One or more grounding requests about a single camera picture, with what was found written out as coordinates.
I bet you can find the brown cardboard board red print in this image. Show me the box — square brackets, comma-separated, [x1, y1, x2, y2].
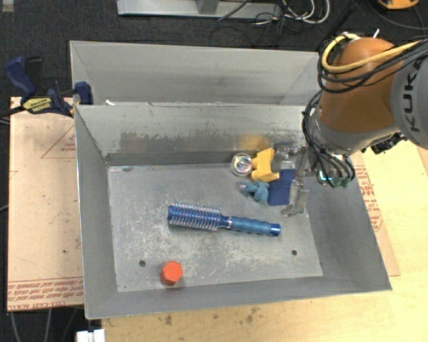
[6, 96, 402, 314]

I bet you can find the blue toy block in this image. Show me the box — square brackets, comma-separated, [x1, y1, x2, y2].
[267, 168, 297, 207]

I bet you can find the orange hexagonal block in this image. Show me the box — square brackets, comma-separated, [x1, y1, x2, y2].
[159, 260, 184, 287]

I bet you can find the yellow toy block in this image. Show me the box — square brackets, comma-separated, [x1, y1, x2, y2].
[250, 147, 282, 183]

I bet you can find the teal cloth toy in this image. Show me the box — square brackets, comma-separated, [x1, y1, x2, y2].
[238, 180, 270, 204]

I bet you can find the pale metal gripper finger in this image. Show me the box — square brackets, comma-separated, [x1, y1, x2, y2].
[280, 179, 311, 217]
[270, 143, 297, 171]

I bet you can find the blue hairbrush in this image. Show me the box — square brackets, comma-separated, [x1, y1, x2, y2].
[166, 202, 282, 239]

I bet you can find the grey metal bin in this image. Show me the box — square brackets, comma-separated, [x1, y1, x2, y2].
[69, 40, 393, 321]

